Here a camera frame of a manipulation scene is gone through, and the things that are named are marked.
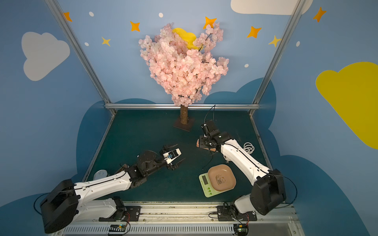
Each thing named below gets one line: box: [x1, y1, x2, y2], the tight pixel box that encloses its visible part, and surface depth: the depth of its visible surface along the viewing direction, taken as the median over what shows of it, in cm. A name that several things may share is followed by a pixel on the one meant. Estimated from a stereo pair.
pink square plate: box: [207, 164, 237, 192], surface depth 85 cm
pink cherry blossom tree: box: [138, 22, 229, 132], surface depth 75 cm
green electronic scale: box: [198, 172, 236, 198], surface depth 83 cm
